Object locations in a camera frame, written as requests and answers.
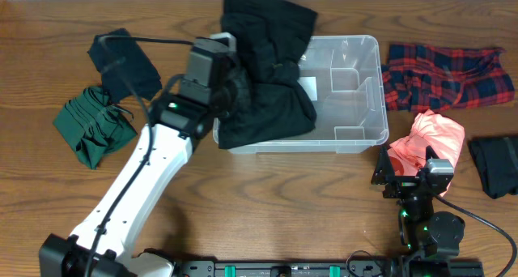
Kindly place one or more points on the black folded cloth right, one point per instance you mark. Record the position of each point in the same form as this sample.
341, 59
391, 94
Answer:
495, 159

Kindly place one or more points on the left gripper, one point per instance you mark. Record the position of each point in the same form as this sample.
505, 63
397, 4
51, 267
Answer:
240, 80

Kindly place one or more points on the dark green garment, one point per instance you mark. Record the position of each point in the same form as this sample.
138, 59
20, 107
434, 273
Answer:
93, 126

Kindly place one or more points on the red navy plaid shirt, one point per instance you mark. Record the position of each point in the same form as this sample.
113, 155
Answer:
417, 78

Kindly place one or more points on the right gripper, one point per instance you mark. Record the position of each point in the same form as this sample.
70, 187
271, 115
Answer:
402, 185

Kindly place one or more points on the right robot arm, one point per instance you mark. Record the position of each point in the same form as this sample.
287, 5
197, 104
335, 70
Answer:
433, 237

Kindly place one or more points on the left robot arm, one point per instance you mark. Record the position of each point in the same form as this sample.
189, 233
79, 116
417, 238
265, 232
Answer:
183, 114

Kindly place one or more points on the small black cloth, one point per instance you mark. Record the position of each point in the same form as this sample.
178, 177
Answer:
123, 60

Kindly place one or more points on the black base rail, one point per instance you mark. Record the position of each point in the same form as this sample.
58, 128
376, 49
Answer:
353, 267

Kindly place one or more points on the large black garment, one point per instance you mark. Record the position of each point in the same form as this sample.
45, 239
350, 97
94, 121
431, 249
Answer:
271, 37

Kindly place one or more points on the coral pink garment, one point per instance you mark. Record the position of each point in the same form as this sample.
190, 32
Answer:
445, 136

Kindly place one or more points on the white label in bin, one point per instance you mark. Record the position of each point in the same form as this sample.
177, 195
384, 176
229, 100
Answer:
309, 86

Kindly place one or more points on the clear plastic storage bin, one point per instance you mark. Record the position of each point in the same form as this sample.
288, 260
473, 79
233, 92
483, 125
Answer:
350, 110

